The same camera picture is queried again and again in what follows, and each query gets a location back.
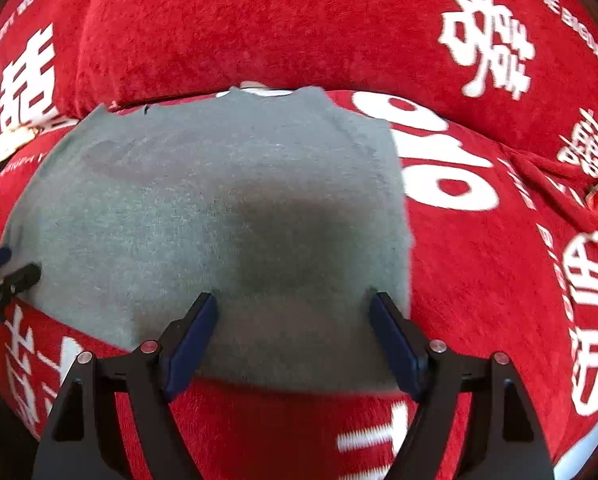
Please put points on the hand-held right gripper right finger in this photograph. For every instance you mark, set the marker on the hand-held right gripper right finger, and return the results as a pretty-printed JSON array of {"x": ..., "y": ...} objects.
[{"x": 396, "y": 350}]

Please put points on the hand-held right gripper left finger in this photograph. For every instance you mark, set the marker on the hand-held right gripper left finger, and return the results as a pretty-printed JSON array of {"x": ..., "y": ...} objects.
[{"x": 189, "y": 350}]

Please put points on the small grey shirt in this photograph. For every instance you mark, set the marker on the small grey shirt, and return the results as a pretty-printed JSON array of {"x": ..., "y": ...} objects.
[{"x": 204, "y": 185}]

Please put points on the red printed blanket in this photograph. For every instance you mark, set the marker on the red printed blanket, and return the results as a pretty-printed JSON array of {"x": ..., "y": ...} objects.
[{"x": 479, "y": 285}]

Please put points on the white cloth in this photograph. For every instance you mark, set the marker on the white cloth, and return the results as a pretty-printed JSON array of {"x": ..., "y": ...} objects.
[{"x": 4, "y": 152}]

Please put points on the white printed sheet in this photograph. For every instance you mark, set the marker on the white printed sheet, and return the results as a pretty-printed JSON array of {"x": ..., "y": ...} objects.
[{"x": 586, "y": 455}]

